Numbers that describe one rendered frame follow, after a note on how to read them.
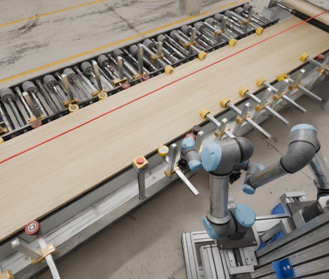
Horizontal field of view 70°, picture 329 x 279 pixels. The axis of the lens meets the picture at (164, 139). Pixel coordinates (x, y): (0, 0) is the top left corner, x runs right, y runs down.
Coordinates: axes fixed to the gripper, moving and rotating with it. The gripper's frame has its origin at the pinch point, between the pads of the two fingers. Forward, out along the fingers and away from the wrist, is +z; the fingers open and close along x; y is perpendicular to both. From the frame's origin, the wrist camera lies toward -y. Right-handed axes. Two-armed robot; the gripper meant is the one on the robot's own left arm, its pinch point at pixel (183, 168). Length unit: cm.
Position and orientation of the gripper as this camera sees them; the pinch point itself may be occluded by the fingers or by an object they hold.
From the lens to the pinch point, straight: 171.7
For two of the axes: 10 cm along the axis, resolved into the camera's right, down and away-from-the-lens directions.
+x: 8.3, 4.7, -2.9
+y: -5.5, 6.6, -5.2
